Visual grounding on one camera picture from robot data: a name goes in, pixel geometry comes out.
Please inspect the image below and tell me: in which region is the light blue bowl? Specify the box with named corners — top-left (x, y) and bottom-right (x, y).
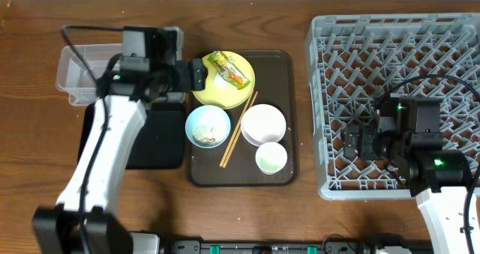
top-left (185, 105), bottom-right (231, 149)

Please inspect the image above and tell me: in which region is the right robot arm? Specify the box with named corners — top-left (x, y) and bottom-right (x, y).
top-left (342, 97), bottom-right (479, 253)

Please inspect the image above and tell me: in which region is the wooden chopstick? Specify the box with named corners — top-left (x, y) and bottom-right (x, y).
top-left (222, 91), bottom-right (259, 169)
top-left (220, 92), bottom-right (258, 168)

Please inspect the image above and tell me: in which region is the grey dishwasher rack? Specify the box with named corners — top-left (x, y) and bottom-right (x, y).
top-left (305, 13), bottom-right (479, 201)

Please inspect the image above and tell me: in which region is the pale green cup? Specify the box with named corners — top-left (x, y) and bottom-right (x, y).
top-left (255, 142), bottom-right (288, 175)

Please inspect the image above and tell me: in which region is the rice food waste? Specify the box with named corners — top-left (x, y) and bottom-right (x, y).
top-left (192, 125), bottom-right (220, 146)

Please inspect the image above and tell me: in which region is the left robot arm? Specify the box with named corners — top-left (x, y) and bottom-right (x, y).
top-left (32, 54), bottom-right (207, 253)

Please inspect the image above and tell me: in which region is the wooden chopstick left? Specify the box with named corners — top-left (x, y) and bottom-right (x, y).
top-left (220, 92), bottom-right (258, 168)

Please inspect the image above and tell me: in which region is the black tray bin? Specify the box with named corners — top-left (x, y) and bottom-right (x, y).
top-left (76, 100), bottom-right (188, 171)

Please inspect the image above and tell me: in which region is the yellow plate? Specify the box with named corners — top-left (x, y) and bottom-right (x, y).
top-left (193, 51), bottom-right (256, 109)

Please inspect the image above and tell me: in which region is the brown serving tray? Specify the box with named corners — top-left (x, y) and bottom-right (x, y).
top-left (186, 50), bottom-right (299, 187)

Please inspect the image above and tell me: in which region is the clear plastic bin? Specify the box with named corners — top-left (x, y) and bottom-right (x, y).
top-left (56, 43), bottom-right (122, 106)

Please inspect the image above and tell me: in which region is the wooden chopstick right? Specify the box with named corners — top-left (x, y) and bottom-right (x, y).
top-left (222, 91), bottom-right (259, 169)

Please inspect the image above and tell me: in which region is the pink white bowl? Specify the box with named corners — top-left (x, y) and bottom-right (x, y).
top-left (241, 104), bottom-right (287, 147)

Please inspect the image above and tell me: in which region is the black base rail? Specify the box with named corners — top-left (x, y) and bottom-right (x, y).
top-left (157, 234), bottom-right (436, 254)

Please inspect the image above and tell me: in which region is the pandan cake wrapper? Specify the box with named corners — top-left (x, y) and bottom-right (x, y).
top-left (207, 51), bottom-right (251, 90)

